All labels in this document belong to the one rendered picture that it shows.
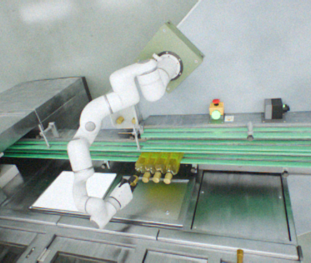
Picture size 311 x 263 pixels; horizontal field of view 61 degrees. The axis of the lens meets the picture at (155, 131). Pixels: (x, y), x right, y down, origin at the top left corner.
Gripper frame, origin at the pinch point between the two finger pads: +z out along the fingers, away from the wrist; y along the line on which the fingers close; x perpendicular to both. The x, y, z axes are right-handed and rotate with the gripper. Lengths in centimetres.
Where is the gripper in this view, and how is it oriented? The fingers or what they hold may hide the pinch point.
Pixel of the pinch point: (132, 182)
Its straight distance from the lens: 138.0
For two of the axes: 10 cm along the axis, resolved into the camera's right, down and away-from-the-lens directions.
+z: 5.2, -5.1, 6.9
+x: -8.3, -1.2, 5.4
